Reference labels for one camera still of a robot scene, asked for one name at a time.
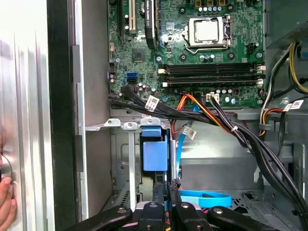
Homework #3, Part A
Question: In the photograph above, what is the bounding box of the metal optical drive cage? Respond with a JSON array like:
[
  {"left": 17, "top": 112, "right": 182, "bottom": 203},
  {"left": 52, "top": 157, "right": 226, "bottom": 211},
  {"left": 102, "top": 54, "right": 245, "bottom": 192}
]
[{"left": 252, "top": 113, "right": 308, "bottom": 231}]

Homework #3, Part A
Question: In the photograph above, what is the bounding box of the silver CPU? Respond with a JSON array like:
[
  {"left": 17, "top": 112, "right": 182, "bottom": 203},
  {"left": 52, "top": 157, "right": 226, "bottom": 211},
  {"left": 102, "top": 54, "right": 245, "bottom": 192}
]
[{"left": 193, "top": 19, "right": 220, "bottom": 42}]

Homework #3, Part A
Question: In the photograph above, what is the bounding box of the metal disk bay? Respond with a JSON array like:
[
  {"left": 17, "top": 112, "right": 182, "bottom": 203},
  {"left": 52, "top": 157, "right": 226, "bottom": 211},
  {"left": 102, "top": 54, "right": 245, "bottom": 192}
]
[{"left": 103, "top": 116, "right": 180, "bottom": 212}]

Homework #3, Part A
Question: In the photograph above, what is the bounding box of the white expansion slot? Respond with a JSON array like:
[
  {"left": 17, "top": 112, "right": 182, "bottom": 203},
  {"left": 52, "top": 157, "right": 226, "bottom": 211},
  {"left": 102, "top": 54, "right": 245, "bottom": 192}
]
[{"left": 128, "top": 0, "right": 137, "bottom": 35}]

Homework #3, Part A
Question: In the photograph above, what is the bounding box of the green motherboard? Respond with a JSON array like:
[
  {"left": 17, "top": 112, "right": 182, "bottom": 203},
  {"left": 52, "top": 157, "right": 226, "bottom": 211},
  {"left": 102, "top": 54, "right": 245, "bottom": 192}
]
[{"left": 107, "top": 0, "right": 265, "bottom": 109}]

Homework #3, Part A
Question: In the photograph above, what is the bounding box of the orange yellow wire bundle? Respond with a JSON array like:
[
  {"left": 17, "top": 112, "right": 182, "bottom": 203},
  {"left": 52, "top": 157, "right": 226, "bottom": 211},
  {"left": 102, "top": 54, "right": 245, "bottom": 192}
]
[{"left": 177, "top": 94, "right": 231, "bottom": 133}]

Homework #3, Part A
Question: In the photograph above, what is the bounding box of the person's right hand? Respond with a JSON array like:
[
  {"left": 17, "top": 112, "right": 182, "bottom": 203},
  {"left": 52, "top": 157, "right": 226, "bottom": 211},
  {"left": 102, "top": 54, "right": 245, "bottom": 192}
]
[{"left": 0, "top": 177, "right": 18, "bottom": 231}]

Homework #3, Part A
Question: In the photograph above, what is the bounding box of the black PC case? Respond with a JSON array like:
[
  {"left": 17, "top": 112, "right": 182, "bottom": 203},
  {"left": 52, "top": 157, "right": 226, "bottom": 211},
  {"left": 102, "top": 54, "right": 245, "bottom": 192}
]
[{"left": 47, "top": 0, "right": 308, "bottom": 231}]

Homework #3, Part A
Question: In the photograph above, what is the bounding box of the black graphics card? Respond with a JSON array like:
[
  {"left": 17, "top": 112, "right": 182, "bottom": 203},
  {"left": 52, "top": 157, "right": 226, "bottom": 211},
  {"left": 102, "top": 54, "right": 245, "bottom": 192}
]
[{"left": 143, "top": 0, "right": 159, "bottom": 51}]

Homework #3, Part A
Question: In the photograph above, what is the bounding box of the grey power supply unit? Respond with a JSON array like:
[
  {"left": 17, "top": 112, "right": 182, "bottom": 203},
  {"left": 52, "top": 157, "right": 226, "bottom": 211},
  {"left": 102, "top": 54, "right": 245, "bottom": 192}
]
[{"left": 264, "top": 0, "right": 308, "bottom": 49}]

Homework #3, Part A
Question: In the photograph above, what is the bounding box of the black RAM slot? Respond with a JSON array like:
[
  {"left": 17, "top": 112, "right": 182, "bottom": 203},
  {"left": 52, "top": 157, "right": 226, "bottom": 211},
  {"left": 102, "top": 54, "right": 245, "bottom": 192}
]
[
  {"left": 158, "top": 62, "right": 265, "bottom": 70},
  {"left": 162, "top": 81, "right": 265, "bottom": 88},
  {"left": 158, "top": 68, "right": 265, "bottom": 75},
  {"left": 162, "top": 75, "right": 265, "bottom": 82}
]

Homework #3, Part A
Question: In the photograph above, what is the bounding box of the black expansion slot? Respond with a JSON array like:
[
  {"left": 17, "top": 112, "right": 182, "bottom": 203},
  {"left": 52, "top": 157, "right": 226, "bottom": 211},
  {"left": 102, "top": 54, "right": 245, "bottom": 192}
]
[{"left": 118, "top": 0, "right": 125, "bottom": 42}]

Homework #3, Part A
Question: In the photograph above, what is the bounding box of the blue data wire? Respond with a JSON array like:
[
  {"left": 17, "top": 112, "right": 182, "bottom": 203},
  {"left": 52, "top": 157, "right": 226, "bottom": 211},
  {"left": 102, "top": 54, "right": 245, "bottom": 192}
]
[{"left": 177, "top": 103, "right": 233, "bottom": 208}]

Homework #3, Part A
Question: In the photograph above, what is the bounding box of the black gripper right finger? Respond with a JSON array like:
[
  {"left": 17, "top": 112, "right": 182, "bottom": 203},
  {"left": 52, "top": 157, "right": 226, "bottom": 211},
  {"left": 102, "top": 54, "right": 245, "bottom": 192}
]
[{"left": 169, "top": 180, "right": 275, "bottom": 231}]

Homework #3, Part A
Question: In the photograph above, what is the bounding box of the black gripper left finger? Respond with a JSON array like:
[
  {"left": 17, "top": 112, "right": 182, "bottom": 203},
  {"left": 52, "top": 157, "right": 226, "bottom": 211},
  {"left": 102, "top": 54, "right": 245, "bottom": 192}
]
[{"left": 64, "top": 181, "right": 167, "bottom": 231}]

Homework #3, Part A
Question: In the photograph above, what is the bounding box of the hard disk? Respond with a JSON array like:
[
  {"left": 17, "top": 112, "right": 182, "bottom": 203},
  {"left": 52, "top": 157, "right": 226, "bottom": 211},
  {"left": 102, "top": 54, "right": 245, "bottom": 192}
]
[{"left": 139, "top": 125, "right": 174, "bottom": 191}]

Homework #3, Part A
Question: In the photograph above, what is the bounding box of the thin metal locking lever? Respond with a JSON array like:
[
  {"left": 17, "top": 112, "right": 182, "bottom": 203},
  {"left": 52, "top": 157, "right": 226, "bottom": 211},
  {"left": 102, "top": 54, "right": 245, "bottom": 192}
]
[{"left": 183, "top": 14, "right": 232, "bottom": 55}]

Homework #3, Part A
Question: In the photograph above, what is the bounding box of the black cable bundle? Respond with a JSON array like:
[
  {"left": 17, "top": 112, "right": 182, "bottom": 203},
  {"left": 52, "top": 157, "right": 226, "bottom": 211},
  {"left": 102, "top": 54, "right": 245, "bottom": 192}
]
[{"left": 108, "top": 85, "right": 308, "bottom": 231}]

